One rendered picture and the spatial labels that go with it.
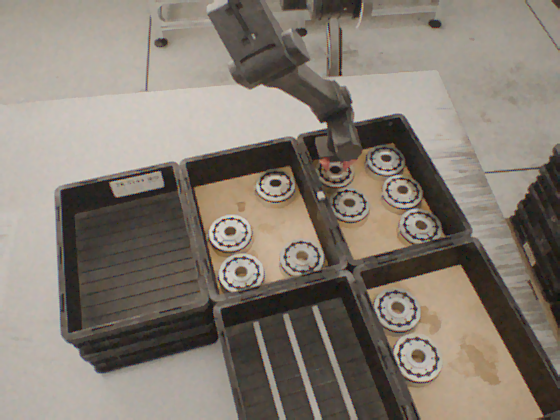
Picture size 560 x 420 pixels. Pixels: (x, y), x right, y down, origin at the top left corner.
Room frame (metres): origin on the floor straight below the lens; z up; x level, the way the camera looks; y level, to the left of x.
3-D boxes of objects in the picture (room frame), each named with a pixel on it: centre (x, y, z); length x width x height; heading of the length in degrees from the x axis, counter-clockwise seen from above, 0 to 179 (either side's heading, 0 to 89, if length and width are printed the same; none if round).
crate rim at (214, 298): (0.67, 0.05, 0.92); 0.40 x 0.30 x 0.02; 16
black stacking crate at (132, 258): (0.59, 0.34, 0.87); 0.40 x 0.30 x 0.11; 16
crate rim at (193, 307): (0.59, 0.34, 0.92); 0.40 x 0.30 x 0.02; 16
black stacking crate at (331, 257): (0.67, 0.05, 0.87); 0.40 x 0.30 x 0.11; 16
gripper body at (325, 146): (0.84, -0.14, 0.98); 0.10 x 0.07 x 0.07; 99
